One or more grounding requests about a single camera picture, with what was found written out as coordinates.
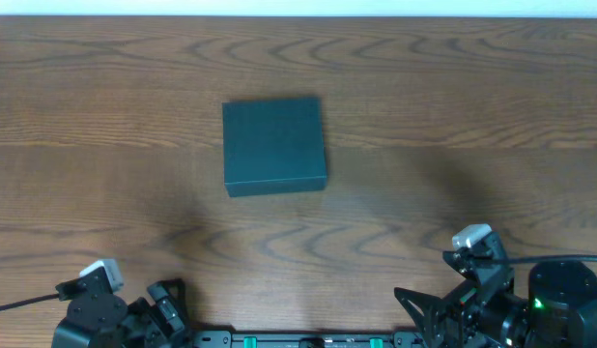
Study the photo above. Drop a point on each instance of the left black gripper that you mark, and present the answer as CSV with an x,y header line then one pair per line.
x,y
159,306

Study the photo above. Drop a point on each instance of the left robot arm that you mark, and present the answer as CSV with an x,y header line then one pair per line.
x,y
98,318

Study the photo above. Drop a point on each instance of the dark green box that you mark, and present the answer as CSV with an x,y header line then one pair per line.
x,y
273,146

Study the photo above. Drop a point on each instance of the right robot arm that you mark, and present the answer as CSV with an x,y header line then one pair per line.
x,y
541,301

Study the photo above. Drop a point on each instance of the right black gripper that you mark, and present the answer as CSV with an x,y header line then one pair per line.
x,y
443,307

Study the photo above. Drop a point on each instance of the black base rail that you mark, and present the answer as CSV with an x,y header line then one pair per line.
x,y
226,339

